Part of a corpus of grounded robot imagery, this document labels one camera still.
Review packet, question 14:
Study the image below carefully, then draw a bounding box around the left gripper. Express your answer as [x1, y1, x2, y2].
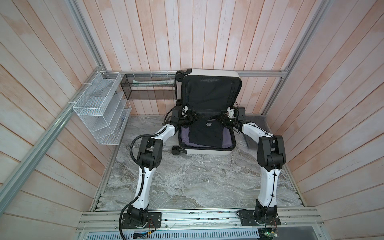
[178, 111, 201, 128]

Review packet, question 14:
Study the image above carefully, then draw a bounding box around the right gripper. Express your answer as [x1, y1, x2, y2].
[215, 114, 238, 129]

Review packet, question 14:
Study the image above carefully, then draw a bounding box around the purple towel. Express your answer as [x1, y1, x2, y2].
[181, 127, 235, 149]

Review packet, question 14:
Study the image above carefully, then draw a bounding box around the black t-shirt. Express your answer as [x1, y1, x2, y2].
[188, 119, 233, 149]

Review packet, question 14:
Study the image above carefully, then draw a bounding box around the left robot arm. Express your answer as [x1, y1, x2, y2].
[119, 107, 198, 231]

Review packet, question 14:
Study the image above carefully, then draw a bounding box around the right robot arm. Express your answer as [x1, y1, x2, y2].
[220, 107, 287, 225]

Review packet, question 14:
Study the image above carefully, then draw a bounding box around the grey folded towel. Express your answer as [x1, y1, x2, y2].
[243, 115, 271, 150]

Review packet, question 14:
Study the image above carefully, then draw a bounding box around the white and black suitcase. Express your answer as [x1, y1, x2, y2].
[172, 69, 242, 156]

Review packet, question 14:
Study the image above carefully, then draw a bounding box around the green circuit board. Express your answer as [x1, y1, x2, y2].
[259, 229, 278, 240]

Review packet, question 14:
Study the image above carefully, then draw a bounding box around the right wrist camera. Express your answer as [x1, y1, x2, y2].
[228, 108, 235, 119]

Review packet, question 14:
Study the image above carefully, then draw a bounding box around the black mesh wall basket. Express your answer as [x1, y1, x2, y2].
[121, 73, 177, 101]

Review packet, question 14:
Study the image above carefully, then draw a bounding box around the white wire mesh rack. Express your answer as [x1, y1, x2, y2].
[73, 72, 132, 145]

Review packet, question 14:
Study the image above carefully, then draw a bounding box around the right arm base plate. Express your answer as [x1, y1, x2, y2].
[236, 209, 281, 226]

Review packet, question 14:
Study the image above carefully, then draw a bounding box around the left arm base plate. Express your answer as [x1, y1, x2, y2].
[119, 212, 162, 230]

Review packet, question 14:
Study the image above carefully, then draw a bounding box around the aluminium front rail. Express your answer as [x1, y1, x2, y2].
[76, 207, 325, 233]

